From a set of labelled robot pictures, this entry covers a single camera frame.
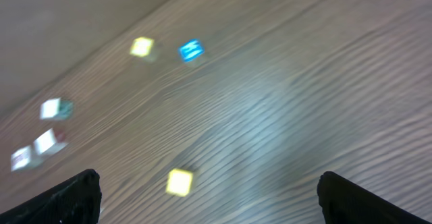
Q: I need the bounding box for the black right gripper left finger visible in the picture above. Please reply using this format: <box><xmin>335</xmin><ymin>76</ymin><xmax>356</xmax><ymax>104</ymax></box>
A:
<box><xmin>1</xmin><ymin>169</ymin><xmax>102</xmax><ymax>224</ymax></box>

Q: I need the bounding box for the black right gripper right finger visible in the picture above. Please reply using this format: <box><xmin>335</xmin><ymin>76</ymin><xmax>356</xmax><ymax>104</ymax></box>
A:
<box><xmin>317</xmin><ymin>171</ymin><xmax>430</xmax><ymax>224</ymax></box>

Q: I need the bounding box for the white block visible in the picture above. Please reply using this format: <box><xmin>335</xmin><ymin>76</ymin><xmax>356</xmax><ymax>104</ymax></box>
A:
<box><xmin>40</xmin><ymin>98</ymin><xmax>74</xmax><ymax>121</ymax></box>
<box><xmin>34</xmin><ymin>128</ymin><xmax>67</xmax><ymax>156</ymax></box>

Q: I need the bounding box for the green sided block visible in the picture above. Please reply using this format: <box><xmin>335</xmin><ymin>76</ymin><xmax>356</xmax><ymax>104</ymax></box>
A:
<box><xmin>11</xmin><ymin>146</ymin><xmax>43</xmax><ymax>171</ymax></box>

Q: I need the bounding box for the white block top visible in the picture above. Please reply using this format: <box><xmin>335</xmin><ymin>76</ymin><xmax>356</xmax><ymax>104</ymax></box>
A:
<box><xmin>40</xmin><ymin>98</ymin><xmax>74</xmax><ymax>121</ymax></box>

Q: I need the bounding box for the yellow block lower right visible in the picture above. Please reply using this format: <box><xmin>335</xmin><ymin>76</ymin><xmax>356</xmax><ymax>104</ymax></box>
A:
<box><xmin>166</xmin><ymin>169</ymin><xmax>194</xmax><ymax>197</ymax></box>

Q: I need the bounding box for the yellow block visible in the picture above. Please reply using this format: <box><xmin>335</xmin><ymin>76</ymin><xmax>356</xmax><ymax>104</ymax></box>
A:
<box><xmin>166</xmin><ymin>169</ymin><xmax>194</xmax><ymax>197</ymax></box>
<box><xmin>130</xmin><ymin>36</ymin><xmax>160</xmax><ymax>63</ymax></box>

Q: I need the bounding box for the yellow block top right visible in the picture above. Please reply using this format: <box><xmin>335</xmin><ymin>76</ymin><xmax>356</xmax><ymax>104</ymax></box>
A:
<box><xmin>130</xmin><ymin>36</ymin><xmax>160</xmax><ymax>63</ymax></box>

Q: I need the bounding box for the blue top block right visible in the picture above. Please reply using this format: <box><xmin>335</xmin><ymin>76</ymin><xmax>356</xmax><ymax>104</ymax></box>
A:
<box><xmin>178</xmin><ymin>38</ymin><xmax>207</xmax><ymax>67</ymax></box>

